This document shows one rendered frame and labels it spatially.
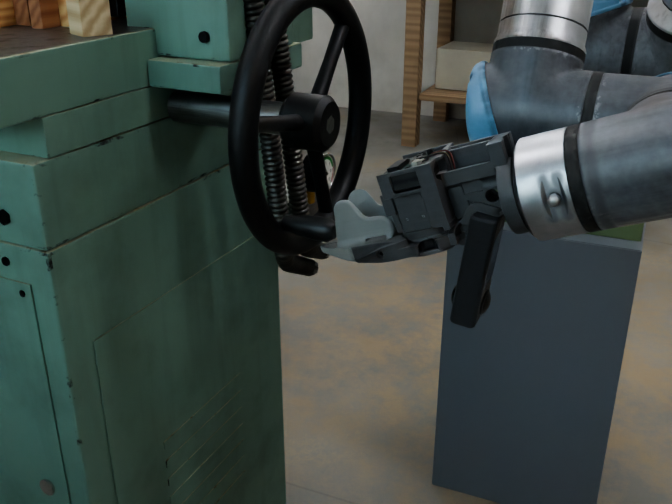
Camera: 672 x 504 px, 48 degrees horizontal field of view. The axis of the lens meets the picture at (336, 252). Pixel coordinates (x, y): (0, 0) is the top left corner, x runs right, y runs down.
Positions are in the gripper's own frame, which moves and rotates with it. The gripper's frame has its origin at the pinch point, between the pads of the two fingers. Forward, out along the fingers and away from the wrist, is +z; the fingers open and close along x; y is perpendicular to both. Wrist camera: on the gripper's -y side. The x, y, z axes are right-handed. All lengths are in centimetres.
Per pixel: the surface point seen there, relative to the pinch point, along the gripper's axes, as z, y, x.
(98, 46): 16.4, 26.4, 2.6
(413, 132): 101, -30, -270
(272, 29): -1.9, 22.0, 0.5
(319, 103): 0.0, 13.9, -6.9
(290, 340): 75, -47, -87
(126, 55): 16.8, 25.0, -1.3
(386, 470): 37, -62, -50
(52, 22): 25.4, 31.2, -2.0
